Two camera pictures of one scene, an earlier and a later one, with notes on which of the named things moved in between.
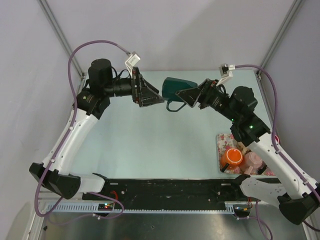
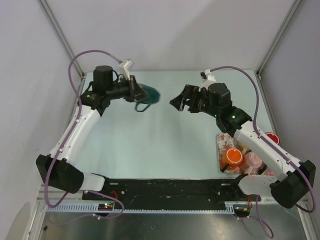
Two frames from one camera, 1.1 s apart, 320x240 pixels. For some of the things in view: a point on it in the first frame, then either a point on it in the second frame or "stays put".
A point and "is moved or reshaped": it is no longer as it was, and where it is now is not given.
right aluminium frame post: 295,6 stays put
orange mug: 233,156 stays put
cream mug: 244,150 stays put
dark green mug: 170,86 is moved or reshaped
